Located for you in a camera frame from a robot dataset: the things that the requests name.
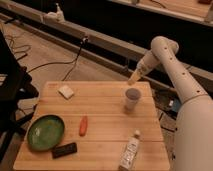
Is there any black rectangular block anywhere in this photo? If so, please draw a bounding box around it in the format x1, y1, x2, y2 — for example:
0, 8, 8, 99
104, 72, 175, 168
52, 142, 77, 158

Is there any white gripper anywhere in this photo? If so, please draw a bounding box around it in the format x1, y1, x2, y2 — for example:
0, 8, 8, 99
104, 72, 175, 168
128, 51, 159, 85

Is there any blue box on floor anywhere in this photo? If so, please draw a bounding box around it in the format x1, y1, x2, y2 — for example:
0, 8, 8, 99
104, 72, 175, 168
168, 99, 181, 113

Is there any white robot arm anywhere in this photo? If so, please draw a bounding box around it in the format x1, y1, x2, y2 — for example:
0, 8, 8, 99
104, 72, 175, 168
128, 36, 213, 171

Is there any orange carrot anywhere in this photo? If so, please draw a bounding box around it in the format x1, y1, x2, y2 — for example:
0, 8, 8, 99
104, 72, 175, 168
79, 116, 88, 136

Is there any black floor cable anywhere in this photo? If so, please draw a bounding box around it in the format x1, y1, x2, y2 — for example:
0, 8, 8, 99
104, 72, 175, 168
6, 34, 90, 82

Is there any black chair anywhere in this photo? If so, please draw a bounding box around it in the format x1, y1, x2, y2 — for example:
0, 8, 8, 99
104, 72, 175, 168
0, 31, 39, 162

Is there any white object on rail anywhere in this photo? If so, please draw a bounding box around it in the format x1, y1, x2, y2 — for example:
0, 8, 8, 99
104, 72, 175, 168
45, 4, 65, 22

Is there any long wooden rail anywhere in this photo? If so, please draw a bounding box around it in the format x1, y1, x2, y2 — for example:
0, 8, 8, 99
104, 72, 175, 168
0, 0, 213, 91

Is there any green plate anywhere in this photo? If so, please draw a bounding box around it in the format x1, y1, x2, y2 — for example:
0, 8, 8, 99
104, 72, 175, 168
27, 115, 65, 151

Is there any white sponge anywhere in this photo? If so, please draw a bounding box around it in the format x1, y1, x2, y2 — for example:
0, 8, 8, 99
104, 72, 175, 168
58, 85, 74, 99

